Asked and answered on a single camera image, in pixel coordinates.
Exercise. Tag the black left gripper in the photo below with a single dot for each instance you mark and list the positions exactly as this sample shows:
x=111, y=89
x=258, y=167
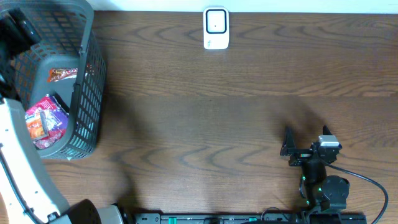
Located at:
x=8, y=28

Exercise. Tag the red purple snack bag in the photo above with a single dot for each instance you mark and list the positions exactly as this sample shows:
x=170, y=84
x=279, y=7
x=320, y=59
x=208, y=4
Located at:
x=56, y=119

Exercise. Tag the dark grey plastic basket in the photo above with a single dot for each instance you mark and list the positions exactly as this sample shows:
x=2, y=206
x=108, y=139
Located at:
x=66, y=41

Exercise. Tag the orange tissue pack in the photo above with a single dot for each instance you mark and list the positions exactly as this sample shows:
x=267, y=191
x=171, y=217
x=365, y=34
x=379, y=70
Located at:
x=37, y=126

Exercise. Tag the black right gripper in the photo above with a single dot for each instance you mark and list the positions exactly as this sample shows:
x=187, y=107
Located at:
x=288, y=149

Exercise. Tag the brown orange candy bar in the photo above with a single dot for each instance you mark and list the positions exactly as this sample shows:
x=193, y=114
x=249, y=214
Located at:
x=57, y=74

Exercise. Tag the white barcode scanner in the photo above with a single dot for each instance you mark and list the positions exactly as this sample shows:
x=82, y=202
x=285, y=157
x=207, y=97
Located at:
x=215, y=28

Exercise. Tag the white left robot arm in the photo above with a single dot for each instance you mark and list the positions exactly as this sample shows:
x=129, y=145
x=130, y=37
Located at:
x=28, y=192

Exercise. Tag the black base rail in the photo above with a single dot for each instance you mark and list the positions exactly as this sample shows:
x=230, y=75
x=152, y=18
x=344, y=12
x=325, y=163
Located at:
x=156, y=218

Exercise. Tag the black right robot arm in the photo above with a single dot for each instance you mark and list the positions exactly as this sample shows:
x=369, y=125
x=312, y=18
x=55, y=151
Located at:
x=324, y=193

